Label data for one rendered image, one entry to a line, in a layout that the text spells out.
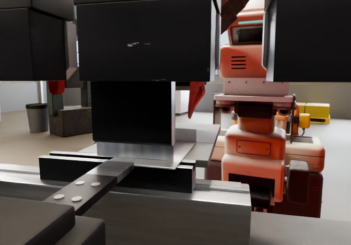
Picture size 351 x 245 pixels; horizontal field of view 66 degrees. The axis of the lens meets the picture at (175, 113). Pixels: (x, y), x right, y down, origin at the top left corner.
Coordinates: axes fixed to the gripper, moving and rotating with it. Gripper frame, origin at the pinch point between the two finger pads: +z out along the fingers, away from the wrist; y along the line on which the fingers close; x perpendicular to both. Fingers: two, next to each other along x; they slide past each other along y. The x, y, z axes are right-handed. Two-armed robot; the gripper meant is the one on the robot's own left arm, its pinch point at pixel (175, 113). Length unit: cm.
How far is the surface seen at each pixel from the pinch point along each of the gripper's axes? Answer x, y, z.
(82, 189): -24.6, -1.1, 17.2
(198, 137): -2.9, 5.3, 5.5
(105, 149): -16.0, -4.4, 11.5
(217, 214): -15.5, 10.0, 17.7
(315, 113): 616, 189, -258
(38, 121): 390, -380, -131
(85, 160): -16.6, -6.3, 13.2
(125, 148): -16.1, -1.6, 11.3
